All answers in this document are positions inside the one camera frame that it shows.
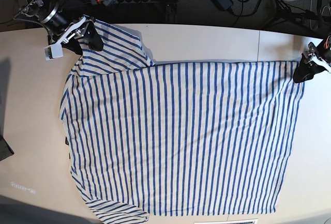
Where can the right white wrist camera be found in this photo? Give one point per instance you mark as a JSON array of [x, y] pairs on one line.
[[74, 30]]

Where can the blue white striped T-shirt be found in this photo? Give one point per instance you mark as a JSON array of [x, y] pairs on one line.
[[176, 139]]

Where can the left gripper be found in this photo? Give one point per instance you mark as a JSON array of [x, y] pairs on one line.
[[318, 61]]

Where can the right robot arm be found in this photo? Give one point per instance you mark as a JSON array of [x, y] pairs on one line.
[[28, 12]]

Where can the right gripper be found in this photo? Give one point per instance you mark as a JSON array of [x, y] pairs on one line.
[[55, 21]]

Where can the white label sticker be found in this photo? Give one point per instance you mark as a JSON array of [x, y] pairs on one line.
[[23, 188]]

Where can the dark cloth at left edge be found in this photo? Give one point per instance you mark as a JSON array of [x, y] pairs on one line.
[[5, 150]]

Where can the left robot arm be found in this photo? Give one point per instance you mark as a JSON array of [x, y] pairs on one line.
[[313, 61]]

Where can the black table clamp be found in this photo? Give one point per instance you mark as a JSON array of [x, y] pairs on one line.
[[171, 13]]

